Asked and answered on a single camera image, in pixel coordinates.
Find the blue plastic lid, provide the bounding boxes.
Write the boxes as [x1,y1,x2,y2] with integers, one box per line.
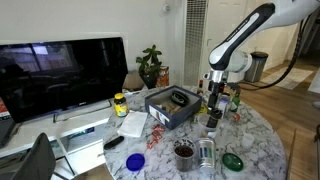
[125,152,146,172]

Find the navy cardboard box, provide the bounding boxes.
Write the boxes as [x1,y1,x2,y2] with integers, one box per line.
[144,85,203,130]

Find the brown paper bag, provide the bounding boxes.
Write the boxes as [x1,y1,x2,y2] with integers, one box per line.
[122,72,145,92]

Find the green potted plant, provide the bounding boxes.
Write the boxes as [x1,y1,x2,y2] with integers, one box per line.
[135,44,163,89]

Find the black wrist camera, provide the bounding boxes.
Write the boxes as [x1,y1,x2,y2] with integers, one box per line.
[227,83,242,93]

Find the white bottle blue cap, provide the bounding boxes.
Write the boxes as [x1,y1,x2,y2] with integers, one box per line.
[218,97,229,119]

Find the stainless steel trash can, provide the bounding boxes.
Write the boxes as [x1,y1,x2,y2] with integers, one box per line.
[248,51,269,83]

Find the vitamin bottle yellow lid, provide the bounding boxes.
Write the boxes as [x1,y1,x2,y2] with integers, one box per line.
[113,92,129,118]

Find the white wall thermostat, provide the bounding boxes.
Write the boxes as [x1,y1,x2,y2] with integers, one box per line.
[161,3,172,14]

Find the dark laptop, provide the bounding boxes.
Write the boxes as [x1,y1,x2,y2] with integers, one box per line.
[0,114,17,148]

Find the small jar red cap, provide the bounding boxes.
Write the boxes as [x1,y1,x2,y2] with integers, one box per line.
[229,112,242,122]

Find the red candy wrappers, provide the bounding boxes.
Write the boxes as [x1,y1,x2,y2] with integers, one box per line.
[146,123,166,150]

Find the wooden blocks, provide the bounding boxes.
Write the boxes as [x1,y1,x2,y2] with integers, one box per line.
[156,101,183,116]

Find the green glass bottle red cap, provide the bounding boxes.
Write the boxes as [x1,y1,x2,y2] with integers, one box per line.
[229,87,242,113]

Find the white TV stand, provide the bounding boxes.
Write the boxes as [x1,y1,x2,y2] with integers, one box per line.
[0,91,148,178]

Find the green plastic lid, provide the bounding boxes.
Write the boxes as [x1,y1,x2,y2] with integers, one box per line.
[221,152,244,172]

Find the black glasses case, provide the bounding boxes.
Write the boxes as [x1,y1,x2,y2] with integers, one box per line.
[170,90,190,107]

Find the small clear measuring cup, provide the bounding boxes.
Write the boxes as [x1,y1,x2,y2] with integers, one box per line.
[240,133,255,149]

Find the floor rug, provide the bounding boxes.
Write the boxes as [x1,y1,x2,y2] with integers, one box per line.
[260,66,314,91]

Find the white paper sheet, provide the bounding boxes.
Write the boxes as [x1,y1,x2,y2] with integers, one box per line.
[117,110,148,138]

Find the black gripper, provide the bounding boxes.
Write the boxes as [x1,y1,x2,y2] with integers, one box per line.
[206,81,228,128]

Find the orange cardboard carton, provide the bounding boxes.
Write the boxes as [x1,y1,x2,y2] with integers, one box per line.
[156,65,170,88]

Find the metal cup striped label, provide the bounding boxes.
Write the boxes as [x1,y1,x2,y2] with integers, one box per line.
[196,137,217,174]

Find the black flat television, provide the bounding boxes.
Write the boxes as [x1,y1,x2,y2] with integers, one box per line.
[0,37,129,124]

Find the clear cup of coffee beans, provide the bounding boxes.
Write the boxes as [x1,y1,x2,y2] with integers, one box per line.
[173,138,196,172]

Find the white vent grille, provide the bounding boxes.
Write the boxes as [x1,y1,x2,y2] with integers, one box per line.
[183,0,208,87]

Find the white door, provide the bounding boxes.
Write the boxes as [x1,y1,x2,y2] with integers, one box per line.
[199,0,249,91]

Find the black remote control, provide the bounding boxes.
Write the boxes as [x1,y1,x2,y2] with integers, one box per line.
[103,135,125,151]

